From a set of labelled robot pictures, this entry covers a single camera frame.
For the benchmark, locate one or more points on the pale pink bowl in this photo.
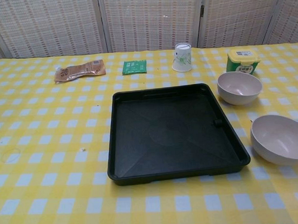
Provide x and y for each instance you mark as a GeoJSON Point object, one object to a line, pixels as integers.
{"type": "Point", "coordinates": [238, 97]}
{"type": "Point", "coordinates": [278, 140]}

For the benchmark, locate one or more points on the black square plastic tray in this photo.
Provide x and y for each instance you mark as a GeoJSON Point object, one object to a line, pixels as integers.
{"type": "Point", "coordinates": [170, 131]}

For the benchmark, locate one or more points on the green sachet packet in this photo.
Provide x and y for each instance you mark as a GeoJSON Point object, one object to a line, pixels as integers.
{"type": "Point", "coordinates": [134, 67]}

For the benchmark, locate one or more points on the clear plastic cup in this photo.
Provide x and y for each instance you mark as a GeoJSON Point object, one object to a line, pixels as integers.
{"type": "Point", "coordinates": [182, 61]}

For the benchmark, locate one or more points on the brown spouted sauce pouch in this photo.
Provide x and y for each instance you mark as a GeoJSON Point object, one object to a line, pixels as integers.
{"type": "Point", "coordinates": [82, 70]}

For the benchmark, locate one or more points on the woven folding screen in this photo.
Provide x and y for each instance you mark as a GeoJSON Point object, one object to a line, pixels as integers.
{"type": "Point", "coordinates": [146, 19]}

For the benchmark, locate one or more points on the yellow white checked tablecloth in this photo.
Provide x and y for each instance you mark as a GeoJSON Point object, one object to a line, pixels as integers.
{"type": "Point", "coordinates": [52, 122]}

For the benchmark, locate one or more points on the green tub with yellow lid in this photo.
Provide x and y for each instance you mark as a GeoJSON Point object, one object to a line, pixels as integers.
{"type": "Point", "coordinates": [241, 65]}

